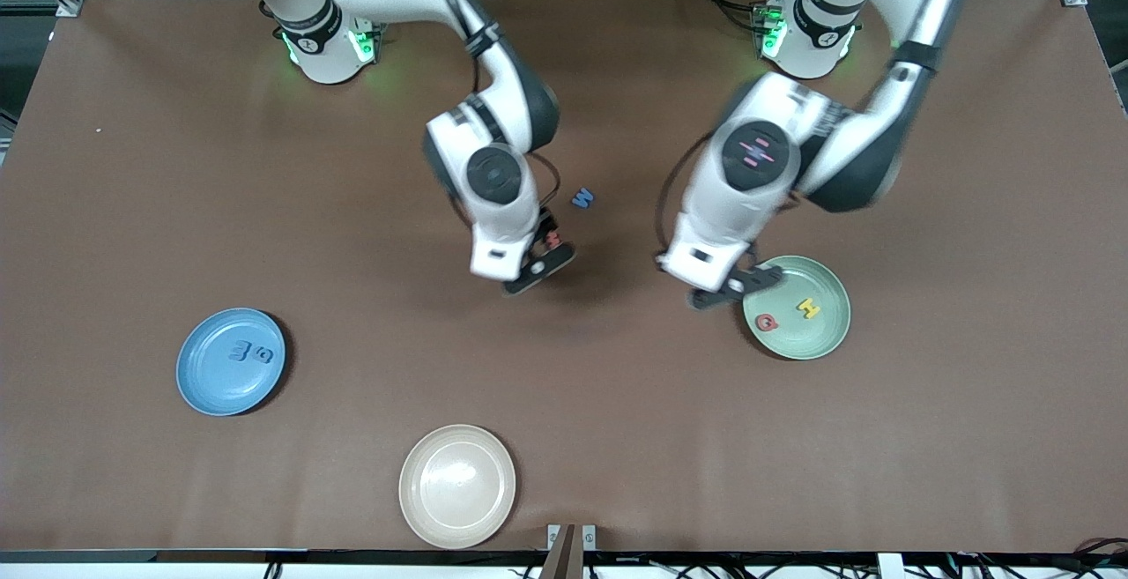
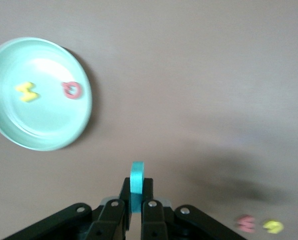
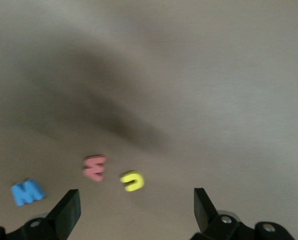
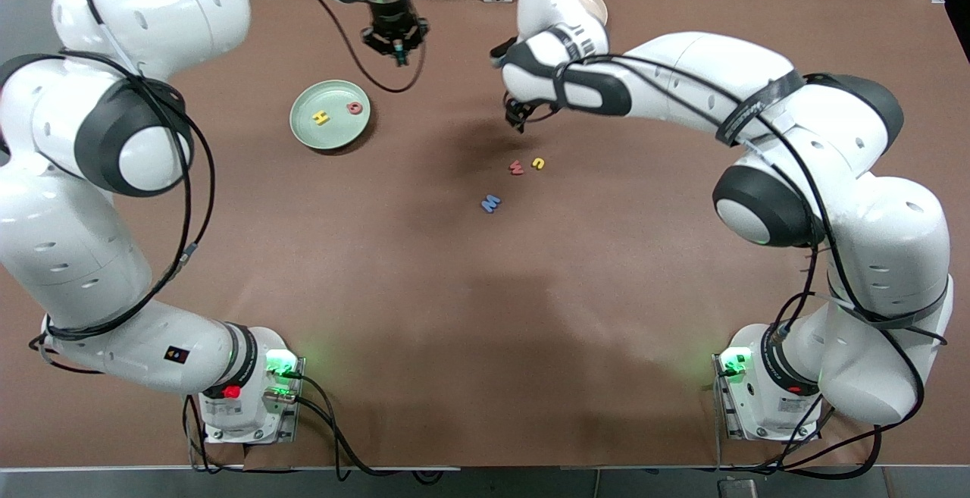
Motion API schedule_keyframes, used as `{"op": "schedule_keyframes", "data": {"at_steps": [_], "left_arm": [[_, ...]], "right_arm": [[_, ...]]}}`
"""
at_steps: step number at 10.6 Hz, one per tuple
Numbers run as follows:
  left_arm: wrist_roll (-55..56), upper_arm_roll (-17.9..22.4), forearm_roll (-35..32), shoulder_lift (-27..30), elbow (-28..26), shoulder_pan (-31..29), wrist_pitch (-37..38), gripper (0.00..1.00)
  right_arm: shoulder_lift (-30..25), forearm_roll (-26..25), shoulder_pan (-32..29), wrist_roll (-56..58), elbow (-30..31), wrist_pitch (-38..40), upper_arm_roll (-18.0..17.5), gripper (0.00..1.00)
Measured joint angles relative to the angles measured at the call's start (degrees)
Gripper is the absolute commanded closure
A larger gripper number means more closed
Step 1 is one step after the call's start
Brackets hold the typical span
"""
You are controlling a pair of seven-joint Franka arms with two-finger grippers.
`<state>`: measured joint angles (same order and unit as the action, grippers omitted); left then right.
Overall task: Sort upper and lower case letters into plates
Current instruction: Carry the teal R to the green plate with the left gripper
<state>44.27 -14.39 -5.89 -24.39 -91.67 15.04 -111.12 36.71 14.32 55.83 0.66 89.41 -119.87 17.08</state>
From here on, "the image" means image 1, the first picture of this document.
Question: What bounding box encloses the green plate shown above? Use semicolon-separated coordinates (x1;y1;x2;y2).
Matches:
742;255;852;360

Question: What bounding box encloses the beige plate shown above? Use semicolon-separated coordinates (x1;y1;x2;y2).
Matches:
398;424;517;550

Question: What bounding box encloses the blue plate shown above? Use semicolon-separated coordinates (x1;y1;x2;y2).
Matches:
175;308;287;417

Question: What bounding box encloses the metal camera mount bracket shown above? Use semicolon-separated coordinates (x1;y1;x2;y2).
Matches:
546;523;597;579

